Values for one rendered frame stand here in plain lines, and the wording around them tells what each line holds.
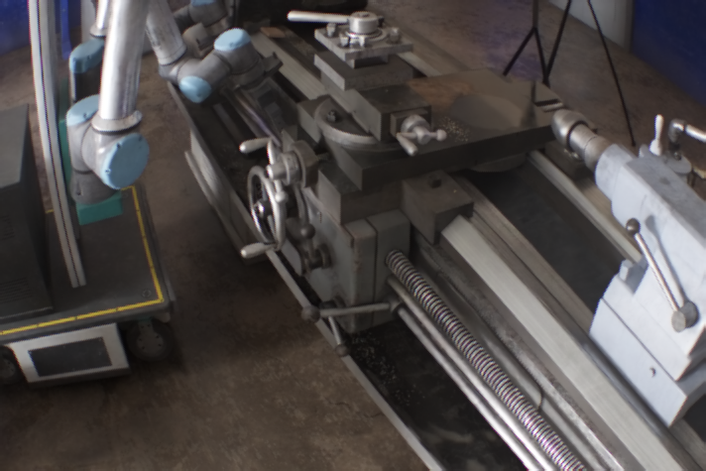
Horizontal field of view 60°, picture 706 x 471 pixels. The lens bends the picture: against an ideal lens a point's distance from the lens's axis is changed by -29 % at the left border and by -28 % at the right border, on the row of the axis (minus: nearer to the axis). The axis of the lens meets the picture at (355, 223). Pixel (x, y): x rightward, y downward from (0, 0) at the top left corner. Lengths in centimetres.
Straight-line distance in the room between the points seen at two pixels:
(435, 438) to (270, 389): 79
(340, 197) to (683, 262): 83
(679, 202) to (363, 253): 80
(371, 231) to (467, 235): 20
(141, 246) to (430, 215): 113
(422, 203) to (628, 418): 74
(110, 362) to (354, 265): 100
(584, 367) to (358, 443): 105
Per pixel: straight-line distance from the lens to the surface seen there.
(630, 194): 137
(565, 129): 154
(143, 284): 235
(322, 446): 227
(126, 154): 179
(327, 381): 246
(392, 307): 180
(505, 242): 165
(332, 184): 170
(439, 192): 169
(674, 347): 130
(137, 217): 263
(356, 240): 169
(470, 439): 180
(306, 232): 172
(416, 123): 162
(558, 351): 143
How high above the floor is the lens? 184
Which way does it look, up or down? 37 degrees down
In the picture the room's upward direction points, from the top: 1 degrees clockwise
